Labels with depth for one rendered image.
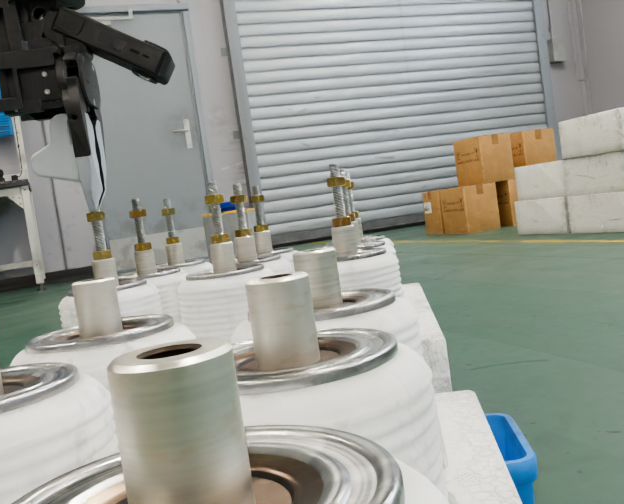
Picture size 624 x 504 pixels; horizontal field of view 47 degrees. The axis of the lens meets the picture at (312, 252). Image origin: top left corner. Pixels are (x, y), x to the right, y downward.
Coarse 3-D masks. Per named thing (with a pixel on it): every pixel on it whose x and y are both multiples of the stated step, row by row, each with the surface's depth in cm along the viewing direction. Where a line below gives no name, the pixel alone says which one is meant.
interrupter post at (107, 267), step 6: (114, 258) 70; (96, 264) 68; (102, 264) 68; (108, 264) 69; (114, 264) 69; (96, 270) 68; (102, 270) 68; (108, 270) 69; (114, 270) 69; (96, 276) 69; (102, 276) 68; (108, 276) 69; (114, 276) 69
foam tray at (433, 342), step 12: (408, 288) 93; (420, 288) 91; (408, 300) 82; (420, 300) 81; (420, 312) 73; (432, 312) 73; (420, 324) 66; (432, 324) 66; (432, 336) 60; (432, 348) 59; (444, 348) 59; (432, 360) 59; (444, 360) 59; (432, 372) 59; (444, 372) 59; (432, 384) 60; (444, 384) 59
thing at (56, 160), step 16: (64, 128) 66; (48, 144) 66; (64, 144) 66; (32, 160) 66; (48, 160) 66; (64, 160) 66; (80, 160) 66; (96, 160) 68; (48, 176) 66; (64, 176) 66; (80, 176) 66; (96, 176) 67; (96, 192) 68
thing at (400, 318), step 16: (400, 304) 35; (336, 320) 32; (352, 320) 32; (368, 320) 32; (384, 320) 33; (400, 320) 33; (416, 320) 34; (240, 336) 34; (400, 336) 33; (416, 336) 35; (416, 352) 34
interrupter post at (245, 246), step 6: (240, 240) 79; (246, 240) 79; (252, 240) 79; (240, 246) 79; (246, 246) 79; (252, 246) 79; (240, 252) 79; (246, 252) 79; (252, 252) 79; (240, 258) 79; (246, 258) 79; (252, 258) 79
